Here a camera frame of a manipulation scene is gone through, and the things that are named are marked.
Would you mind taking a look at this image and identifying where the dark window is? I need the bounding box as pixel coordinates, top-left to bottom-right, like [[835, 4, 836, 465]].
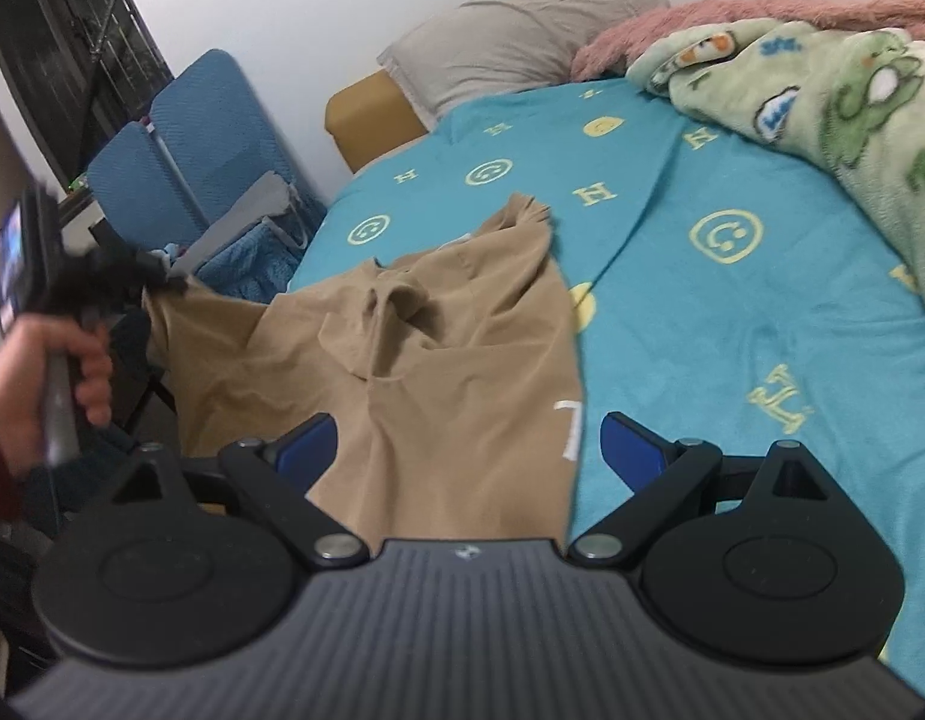
[[0, 0, 176, 190]]

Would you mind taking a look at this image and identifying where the grey pillow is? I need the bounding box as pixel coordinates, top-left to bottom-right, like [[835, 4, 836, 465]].
[[377, 0, 672, 119]]

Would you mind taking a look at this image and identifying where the blue folding chair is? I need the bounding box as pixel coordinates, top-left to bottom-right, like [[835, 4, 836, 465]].
[[85, 49, 330, 295]]

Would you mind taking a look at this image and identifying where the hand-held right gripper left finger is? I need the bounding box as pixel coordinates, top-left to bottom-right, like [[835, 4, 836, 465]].
[[112, 412, 374, 568]]

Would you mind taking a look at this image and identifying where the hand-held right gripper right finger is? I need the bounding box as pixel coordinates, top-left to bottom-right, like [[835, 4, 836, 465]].
[[566, 411, 828, 565]]

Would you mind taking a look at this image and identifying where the tan bed headboard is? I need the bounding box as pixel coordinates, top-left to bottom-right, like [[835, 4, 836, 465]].
[[325, 69, 431, 174]]

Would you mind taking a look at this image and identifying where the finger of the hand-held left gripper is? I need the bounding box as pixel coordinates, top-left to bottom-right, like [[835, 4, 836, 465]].
[[88, 246, 191, 316]]

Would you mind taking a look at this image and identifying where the pink fluffy blanket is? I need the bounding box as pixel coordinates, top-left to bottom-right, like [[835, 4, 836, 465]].
[[570, 0, 925, 83]]

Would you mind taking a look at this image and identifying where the blue knitted cloth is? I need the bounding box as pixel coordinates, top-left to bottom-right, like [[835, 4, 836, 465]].
[[169, 229, 308, 305]]

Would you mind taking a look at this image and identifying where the grey cloth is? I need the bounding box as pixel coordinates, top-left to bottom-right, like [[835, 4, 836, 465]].
[[199, 170, 296, 257]]

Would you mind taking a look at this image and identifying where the person's left hand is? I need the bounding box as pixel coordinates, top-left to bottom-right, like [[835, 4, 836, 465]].
[[0, 317, 116, 478]]

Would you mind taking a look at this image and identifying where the tan garment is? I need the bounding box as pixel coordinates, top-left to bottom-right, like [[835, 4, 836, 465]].
[[142, 193, 585, 550]]

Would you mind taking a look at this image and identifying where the teal printed bed sheet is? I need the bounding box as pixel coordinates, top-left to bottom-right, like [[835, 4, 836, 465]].
[[286, 75, 925, 700]]

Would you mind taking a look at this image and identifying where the green printed blanket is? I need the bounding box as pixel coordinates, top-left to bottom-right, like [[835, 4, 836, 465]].
[[626, 17, 925, 352]]

